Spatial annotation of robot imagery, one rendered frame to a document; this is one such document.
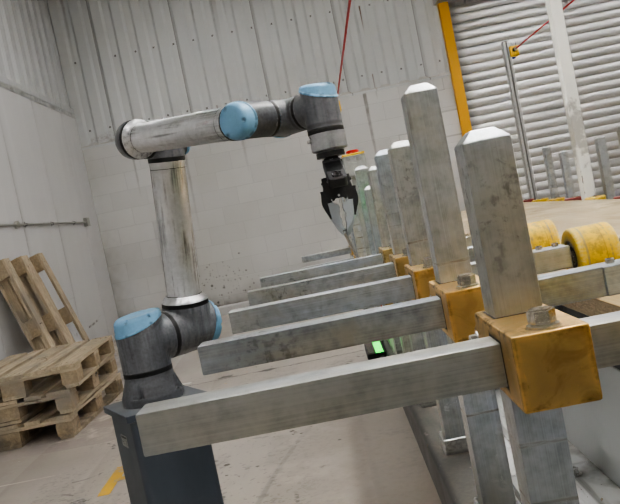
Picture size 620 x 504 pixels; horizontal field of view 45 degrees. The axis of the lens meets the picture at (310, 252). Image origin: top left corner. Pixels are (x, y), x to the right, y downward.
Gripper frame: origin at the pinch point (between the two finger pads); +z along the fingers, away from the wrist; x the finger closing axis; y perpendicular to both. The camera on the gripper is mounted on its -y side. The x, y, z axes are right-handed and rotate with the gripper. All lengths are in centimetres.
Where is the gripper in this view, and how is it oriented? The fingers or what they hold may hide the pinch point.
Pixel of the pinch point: (346, 231)
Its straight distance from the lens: 183.5
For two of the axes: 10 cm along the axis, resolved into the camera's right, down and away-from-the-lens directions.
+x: -9.8, 2.0, 0.3
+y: 0.2, -0.6, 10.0
